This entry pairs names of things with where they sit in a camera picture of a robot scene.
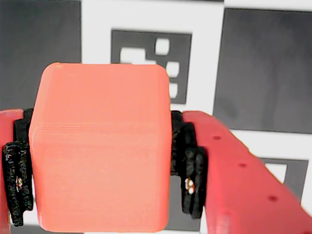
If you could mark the black white ArUco checkerboard mat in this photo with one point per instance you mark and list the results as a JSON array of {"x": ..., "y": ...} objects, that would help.
[{"x": 263, "y": 73}]

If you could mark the orange cube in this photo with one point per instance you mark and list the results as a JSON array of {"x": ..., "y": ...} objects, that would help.
[{"x": 102, "y": 151}]

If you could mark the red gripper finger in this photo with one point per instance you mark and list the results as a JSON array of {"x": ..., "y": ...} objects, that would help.
[
  {"x": 243, "y": 182},
  {"x": 14, "y": 170}
]

